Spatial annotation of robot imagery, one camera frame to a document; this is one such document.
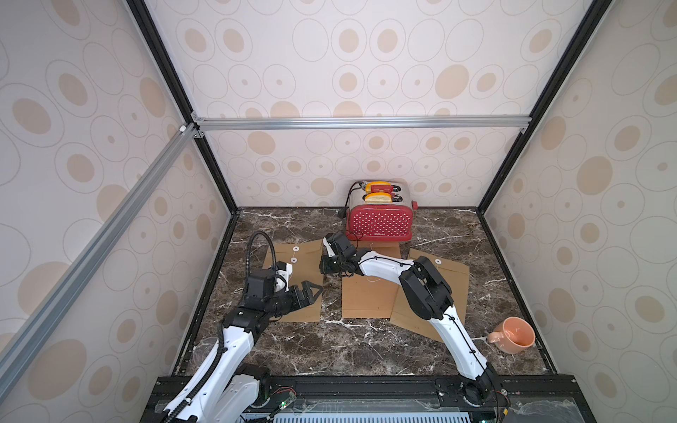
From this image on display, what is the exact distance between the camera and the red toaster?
98cm

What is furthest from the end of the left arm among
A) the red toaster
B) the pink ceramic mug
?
the pink ceramic mug

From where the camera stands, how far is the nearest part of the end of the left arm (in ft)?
2.28

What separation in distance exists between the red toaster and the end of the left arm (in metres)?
0.39

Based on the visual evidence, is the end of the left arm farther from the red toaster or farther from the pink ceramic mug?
the pink ceramic mug
